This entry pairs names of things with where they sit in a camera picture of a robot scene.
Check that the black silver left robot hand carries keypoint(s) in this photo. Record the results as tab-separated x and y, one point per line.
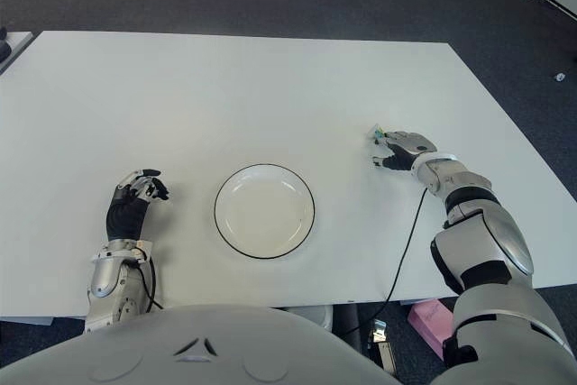
126	218

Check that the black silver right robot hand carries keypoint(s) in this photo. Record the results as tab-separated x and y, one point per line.
408	148

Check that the green white toothpaste tube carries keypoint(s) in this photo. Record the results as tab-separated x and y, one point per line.
377	134

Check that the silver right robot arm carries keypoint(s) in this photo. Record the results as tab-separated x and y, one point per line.
487	245

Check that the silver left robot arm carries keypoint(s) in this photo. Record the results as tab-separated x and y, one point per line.
110	286

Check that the white plate with black rim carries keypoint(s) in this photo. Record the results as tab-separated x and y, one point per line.
264	211

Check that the grey robot torso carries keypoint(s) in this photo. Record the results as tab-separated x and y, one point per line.
203	349

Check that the small white floor object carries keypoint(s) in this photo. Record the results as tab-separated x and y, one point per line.
559	76

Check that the pink cardboard box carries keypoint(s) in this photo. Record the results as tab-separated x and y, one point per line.
433	322

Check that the black table leg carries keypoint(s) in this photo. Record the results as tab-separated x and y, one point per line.
347	326

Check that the white container under table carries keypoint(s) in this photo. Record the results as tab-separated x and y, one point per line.
315	315

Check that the white side table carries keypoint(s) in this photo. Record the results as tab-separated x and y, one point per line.
18	49

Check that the metal bracket under table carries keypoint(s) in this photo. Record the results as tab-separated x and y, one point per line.
381	344

